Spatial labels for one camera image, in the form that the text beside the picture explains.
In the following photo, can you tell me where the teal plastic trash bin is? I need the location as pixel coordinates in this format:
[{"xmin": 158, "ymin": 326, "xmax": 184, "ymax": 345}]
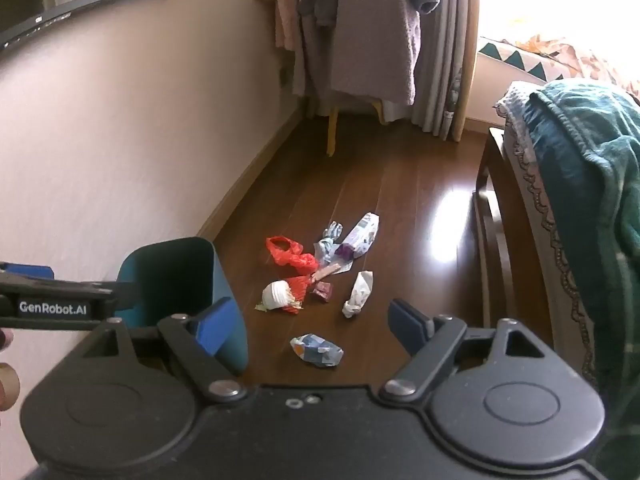
[{"xmin": 116, "ymin": 237, "xmax": 248, "ymax": 375}]

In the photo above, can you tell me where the white ball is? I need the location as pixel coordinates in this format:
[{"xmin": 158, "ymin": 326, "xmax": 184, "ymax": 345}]
[{"xmin": 255, "ymin": 276, "xmax": 314, "ymax": 314}]

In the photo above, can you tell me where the white tissue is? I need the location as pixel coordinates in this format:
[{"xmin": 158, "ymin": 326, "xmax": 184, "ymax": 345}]
[{"xmin": 342, "ymin": 271, "xmax": 373, "ymax": 318}]

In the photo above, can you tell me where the blue white wrapper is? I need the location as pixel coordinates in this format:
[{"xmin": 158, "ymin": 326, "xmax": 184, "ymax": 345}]
[{"xmin": 290, "ymin": 334, "xmax": 344, "ymax": 368}]

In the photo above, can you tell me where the red plastic bag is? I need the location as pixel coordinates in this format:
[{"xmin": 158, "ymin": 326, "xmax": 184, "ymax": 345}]
[{"xmin": 265, "ymin": 235, "xmax": 319, "ymax": 275}]

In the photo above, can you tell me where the small maroon wrapper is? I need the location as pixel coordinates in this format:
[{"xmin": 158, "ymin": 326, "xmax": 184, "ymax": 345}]
[{"xmin": 311, "ymin": 281, "xmax": 333, "ymax": 304}]

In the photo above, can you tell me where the white purple biscuit wrapper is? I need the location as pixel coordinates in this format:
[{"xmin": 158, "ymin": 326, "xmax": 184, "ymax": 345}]
[{"xmin": 334, "ymin": 212, "xmax": 380, "ymax": 262}]

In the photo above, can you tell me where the silver blue wrapper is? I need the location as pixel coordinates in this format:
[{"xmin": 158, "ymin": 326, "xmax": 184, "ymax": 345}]
[{"xmin": 314, "ymin": 221, "xmax": 343, "ymax": 268}]

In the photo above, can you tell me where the person's left hand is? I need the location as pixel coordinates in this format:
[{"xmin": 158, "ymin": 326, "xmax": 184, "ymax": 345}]
[{"xmin": 0, "ymin": 328, "xmax": 21, "ymax": 412}]

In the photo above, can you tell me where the yellow chair leg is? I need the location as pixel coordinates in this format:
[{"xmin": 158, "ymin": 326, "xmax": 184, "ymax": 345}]
[{"xmin": 326, "ymin": 101, "xmax": 388, "ymax": 157}]

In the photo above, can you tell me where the grey curtain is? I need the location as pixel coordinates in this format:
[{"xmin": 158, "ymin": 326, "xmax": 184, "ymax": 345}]
[{"xmin": 410, "ymin": 0, "xmax": 480, "ymax": 142}]

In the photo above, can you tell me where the grey hanging robe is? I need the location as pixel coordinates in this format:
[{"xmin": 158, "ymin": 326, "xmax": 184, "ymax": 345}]
[{"xmin": 293, "ymin": 0, "xmax": 440, "ymax": 105}]

